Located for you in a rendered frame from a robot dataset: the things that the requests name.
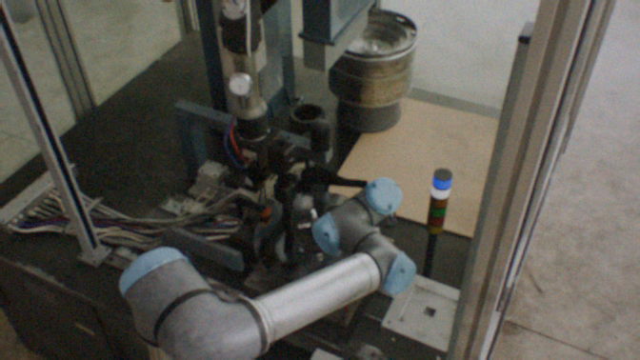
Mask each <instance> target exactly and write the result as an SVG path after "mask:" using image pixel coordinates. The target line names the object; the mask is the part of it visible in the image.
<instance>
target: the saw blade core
mask: <svg viewBox="0 0 640 360"><path fill-rule="evenodd" d="M316 194H317V191H308V192H303V195H304V196H302V192H301V193H297V194H296V198H295V199H294V208H295V219H294V220H293V221H292V225H291V227H281V216H282V208H281V202H279V201H278V202H276V204H275V205H273V206H272V207H271V208H270V209H271V213H270V215H268V216H267V217H266V218H265V217H263V216H261V217H260V219H259V221H258V224H259V225H257V226H256V229H255V232H254V247H255V248H257V249H255V251H256V253H257V256H258V258H259V259H261V261H260V262H261V263H262V265H263V266H264V267H265V268H266V269H267V270H270V272H272V273H273V274H274V275H276V276H278V277H279V278H281V280H282V278H283V277H284V275H285V274H286V276H285V277H284V278H283V281H286V282H289V283H292V282H294V281H296V280H299V278H301V277H303V276H305V275H309V274H311V273H313V272H316V271H318V270H320V269H324V268H326V267H328V266H331V265H333V264H335V263H337V262H340V261H342V259H345V258H348V256H347V255H346V254H345V253H344V252H343V251H341V250H340V251H339V252H336V253H335V254H328V253H326V252H325V251H311V250H305V249H303V248H302V247H300V246H299V245H298V243H297V240H296V236H295V232H296V229H297V227H298V225H300V224H301V222H302V221H304V220H305V219H309V218H312V213H311V211H312V210H315V213H316V217H322V216H323V215H326V213H327V210H328V209H329V208H330V207H331V206H340V205H341V204H344V202H345V201H347V200H348V199H350V197H347V196H346V195H342V194H339V193H332V192H329V191H318V195H316ZM331 195H332V196H331ZM346 198H347V199H346ZM345 199H346V200H345ZM276 205H277V206H278V207H277V206H276ZM261 225H263V226H261ZM258 235H260V236H258ZM259 247H261V248H259ZM264 257H266V258H264ZM262 258H263V259H262ZM272 268H274V269H272ZM271 269H272V270H271Z"/></svg>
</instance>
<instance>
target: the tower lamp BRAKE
mask: <svg viewBox="0 0 640 360"><path fill-rule="evenodd" d="M452 176H453V174H452V172H451V171H450V170H446V169H438V170H436V171H435V172H434V175H433V181H431V184H432V185H433V186H434V187H435V188H436V189H438V190H447V189H448V188H450V187H451V181H452Z"/></svg>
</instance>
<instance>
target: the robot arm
mask: <svg viewBox="0 0 640 360"><path fill-rule="evenodd" d="M401 201H402V191H401V189H400V187H399V186H397V185H396V183H395V182H394V181H393V180H392V179H390V178H388V177H378V178H376V179H374V180H372V181H370V182H369V184H368V185H367V186H366V187H365V188H364V189H363V190H360V191H358V192H357V193H355V194H354V195H353V196H352V197H351V198H350V199H348V200H347V201H345V202H344V204H341V205H340V206H331V207H330V208H329V209H328V210H327V213H326V215H323V216H322V217H321V218H319V219H318V220H317V221H316V222H315V224H314V225H313V227H312V234H313V237H314V239H315V241H316V243H317V245H318V246H319V248H320V249H321V250H322V251H325V252H326V253H328V254H335V253H336V252H339V251H340V250H341V251H343V252H344V253H345V254H346V255H347V256H348V258H345V259H342V261H340V262H337V263H335V264H333V265H331V266H328V267H326V268H324V269H320V270H318V271H316V272H313V273H311V274H309V275H305V276H303V277H301V278H299V280H296V281H294V282H292V283H290V284H287V285H285V286H283V287H280V288H278V289H276V290H272V291H269V292H267V293H264V294H262V295H260V297H258V298H255V299H253V300H249V299H247V298H240V299H237V300H235V301H232V302H226V301H222V300H221V299H220V298H219V297H218V296H217V293H216V292H214V291H213V290H212V289H211V288H210V286H209V285H208V284H207V283H206V282H205V280H204V279H203V278H202V277H201V275H200V274H199V272H198V271H196V270H195V269H194V268H193V267H192V265H191V264H190V263H189V260H188V259H187V257H186V256H184V255H183V254H182V253H181V252H180V251H178V250H175V249H171V248H158V249H154V250H150V251H148V252H145V253H143V254H141V255H140V257H138V258H137V259H136V260H134V261H133V262H132V263H131V265H129V266H128V267H127V268H126V269H125V270H124V273H123V275H122V277H121V280H120V291H121V292H122V294H123V298H124V299H125V300H127V301H128V303H129V304H130V308H131V310H132V314H134V319H135V326H136V330H137V333H138V335H139V337H140V338H141V339H142V342H143V343H145V344H146V345H148V347H149V352H150V360H251V359H252V358H256V357H257V356H259V355H261V354H263V353H265V352H266V351H267V349H268V346H269V343H271V342H273V341H275V340H277V339H279V338H281V337H283V336H285V335H287V334H290V333H292V332H293V331H294V330H297V329H299V328H301V327H303V326H305V325H307V324H308V323H310V322H312V321H314V320H316V319H318V318H320V317H322V316H325V315H327V313H329V312H331V311H333V310H336V309H338V308H340V307H343V306H345V305H347V304H348V303H350V302H352V301H354V300H356V299H358V298H361V297H363V296H365V294H367V293H369V292H371V291H373V290H376V289H379V288H381V287H382V288H383V289H384V290H386V291H387V292H389V293H391V295H397V293H399V292H401V291H403V290H404V289H405V288H406V287H407V286H408V285H409V284H410V282H411V281H412V279H414V277H415V273H416V266H415V264H413V263H412V262H411V260H409V258H408V256H407V255H406V254H404V252H403V251H400V250H399V249H397V248H396V247H395V246H394V245H392V244H391V243H390V242H389V240H388V239H386V238H385V237H384V236H383V235H382V234H379V233H378V232H377V231H376V230H375V229H373V228H372V227H376V228H383V229H391V228H395V227H397V224H396V215H395V210H396V208H397V207H399V206H400V205H401Z"/></svg>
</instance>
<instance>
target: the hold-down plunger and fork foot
mask: <svg viewBox="0 0 640 360"><path fill-rule="evenodd" d="M281 208H282V216H281V227H291V225H292V221H293V220H294V219H295V208H294V200H293V201H292V202H291V204H290V205H289V206H284V205H283V204H281Z"/></svg>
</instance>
